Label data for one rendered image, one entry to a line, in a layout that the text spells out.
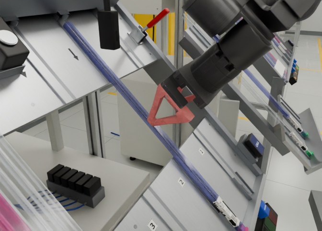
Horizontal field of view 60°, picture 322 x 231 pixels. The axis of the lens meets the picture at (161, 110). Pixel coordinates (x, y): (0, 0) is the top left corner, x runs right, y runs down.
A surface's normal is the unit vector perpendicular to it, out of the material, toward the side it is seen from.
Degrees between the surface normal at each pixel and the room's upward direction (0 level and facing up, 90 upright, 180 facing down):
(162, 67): 90
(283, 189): 0
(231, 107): 90
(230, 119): 90
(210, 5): 91
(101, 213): 0
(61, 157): 0
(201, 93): 45
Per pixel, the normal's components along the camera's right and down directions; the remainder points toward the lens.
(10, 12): 0.64, 0.77
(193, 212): 0.62, -0.53
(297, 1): 0.09, 0.19
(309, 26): -0.44, 0.36
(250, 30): -0.58, 0.16
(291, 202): 0.00, -0.91
